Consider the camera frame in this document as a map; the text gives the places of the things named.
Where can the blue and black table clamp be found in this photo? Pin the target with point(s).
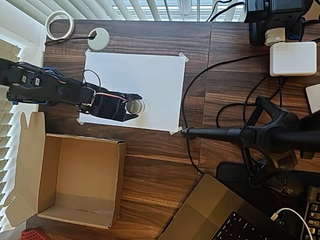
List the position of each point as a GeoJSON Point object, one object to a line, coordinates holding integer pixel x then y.
{"type": "Point", "coordinates": [15, 102]}

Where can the blue plug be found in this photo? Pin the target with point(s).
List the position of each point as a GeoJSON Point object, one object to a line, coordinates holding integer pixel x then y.
{"type": "Point", "coordinates": [295, 33]}

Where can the white paper sheet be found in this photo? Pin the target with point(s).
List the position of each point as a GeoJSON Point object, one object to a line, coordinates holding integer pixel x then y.
{"type": "Point", "coordinates": [150, 75]}

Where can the open cardboard box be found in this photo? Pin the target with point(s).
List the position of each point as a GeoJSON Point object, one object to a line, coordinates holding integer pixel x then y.
{"type": "Point", "coordinates": [80, 180]}

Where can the small white plug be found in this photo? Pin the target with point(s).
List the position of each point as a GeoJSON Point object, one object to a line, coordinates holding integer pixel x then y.
{"type": "Point", "coordinates": [275, 35]}

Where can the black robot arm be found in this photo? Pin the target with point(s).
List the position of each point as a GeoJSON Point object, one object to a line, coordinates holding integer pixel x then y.
{"type": "Point", "coordinates": [50, 87]}

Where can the glass jar with silver lid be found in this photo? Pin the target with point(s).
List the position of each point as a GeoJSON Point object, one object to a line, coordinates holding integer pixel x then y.
{"type": "Point", "coordinates": [132, 106]}

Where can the masking tape piece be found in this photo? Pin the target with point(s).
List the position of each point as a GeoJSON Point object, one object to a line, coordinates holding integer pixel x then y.
{"type": "Point", "coordinates": [80, 121]}
{"type": "Point", "coordinates": [88, 52]}
{"type": "Point", "coordinates": [175, 131]}
{"type": "Point", "coordinates": [184, 58]}

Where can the black mouse pad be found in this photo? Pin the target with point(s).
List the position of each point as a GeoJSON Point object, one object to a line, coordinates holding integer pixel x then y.
{"type": "Point", "coordinates": [230, 172]}

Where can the black keyboard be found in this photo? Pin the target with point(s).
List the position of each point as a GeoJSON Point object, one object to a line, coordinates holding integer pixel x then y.
{"type": "Point", "coordinates": [313, 215]}

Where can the white square power adapter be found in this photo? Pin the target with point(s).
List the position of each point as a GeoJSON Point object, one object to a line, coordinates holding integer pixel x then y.
{"type": "Point", "coordinates": [292, 60]}

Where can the white masking tape roll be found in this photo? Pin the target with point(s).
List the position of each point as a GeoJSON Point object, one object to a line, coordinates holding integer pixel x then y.
{"type": "Point", "coordinates": [59, 13]}

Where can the black power strip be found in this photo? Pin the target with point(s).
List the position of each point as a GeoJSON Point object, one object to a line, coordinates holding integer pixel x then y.
{"type": "Point", "coordinates": [285, 17]}

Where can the flat white device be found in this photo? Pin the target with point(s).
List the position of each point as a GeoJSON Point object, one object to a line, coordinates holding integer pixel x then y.
{"type": "Point", "coordinates": [315, 100]}

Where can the black computer mouse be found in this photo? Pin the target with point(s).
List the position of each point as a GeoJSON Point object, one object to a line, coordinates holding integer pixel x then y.
{"type": "Point", "coordinates": [291, 191]}

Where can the black camera tripod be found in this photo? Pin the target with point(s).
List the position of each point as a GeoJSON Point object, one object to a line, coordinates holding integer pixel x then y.
{"type": "Point", "coordinates": [272, 137]}

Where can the grey laptop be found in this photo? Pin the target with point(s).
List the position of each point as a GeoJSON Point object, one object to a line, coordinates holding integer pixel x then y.
{"type": "Point", "coordinates": [200, 212]}

